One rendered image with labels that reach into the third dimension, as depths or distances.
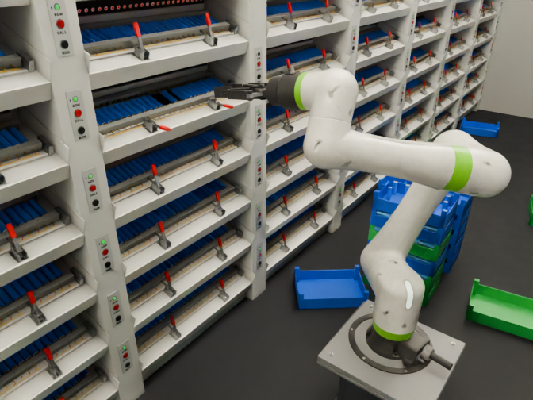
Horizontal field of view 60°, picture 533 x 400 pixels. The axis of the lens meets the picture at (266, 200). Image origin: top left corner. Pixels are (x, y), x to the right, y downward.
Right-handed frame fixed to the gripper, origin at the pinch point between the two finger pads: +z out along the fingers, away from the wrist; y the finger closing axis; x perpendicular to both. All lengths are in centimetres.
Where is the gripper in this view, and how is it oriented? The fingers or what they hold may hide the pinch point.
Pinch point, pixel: (228, 90)
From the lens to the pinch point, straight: 133.8
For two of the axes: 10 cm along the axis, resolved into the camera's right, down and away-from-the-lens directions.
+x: 1.2, 9.2, 3.8
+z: -7.8, -1.5, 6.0
